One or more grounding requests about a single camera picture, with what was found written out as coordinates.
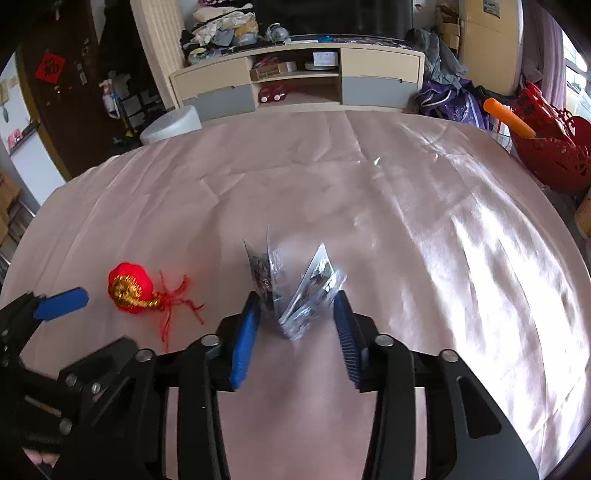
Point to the white cabinet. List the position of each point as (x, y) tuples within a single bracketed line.
[(37, 161)]

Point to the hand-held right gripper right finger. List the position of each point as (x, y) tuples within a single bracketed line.
[(345, 341)]

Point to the stacked cardboard boxes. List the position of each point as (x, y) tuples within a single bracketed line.
[(447, 25)]

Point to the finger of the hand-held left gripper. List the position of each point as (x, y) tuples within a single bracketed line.
[(62, 302), (106, 364)]

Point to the person's left hand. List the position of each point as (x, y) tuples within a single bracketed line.
[(40, 458)]

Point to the pile of clothes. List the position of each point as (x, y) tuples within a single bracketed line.
[(221, 32)]

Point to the red gold lantern ornament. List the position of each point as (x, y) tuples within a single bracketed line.
[(127, 290)]

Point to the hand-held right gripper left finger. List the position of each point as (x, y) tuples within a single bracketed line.
[(244, 341)]

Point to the brown cardboard box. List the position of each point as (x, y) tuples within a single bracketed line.
[(272, 70)]

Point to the grey cloth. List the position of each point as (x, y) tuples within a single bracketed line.
[(434, 55)]

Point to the orange stick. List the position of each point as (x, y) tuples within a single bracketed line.
[(508, 117)]

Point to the purple cloth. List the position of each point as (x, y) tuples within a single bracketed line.
[(450, 104)]

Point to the red openwork basket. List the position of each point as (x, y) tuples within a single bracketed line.
[(554, 157)]

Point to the clear plastic packaging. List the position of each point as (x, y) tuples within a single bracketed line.
[(309, 295)]

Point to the white spray bottle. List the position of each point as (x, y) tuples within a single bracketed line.
[(110, 96)]

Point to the pink satin tablecloth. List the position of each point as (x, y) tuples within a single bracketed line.
[(369, 207)]

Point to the dark wooden door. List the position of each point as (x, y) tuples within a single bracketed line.
[(69, 115)]

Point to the purple curtain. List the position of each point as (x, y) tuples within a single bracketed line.
[(549, 46)]

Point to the cream grey media cabinet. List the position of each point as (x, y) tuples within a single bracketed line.
[(217, 76)]

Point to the small white box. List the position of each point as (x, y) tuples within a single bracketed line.
[(324, 59)]

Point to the black television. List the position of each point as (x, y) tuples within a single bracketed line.
[(341, 16)]

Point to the cream tall cabinet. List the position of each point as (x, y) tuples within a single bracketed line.
[(489, 46)]

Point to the white round stool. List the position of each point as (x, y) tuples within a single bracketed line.
[(171, 124)]

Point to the red paper door decoration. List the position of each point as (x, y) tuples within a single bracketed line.
[(50, 68)]

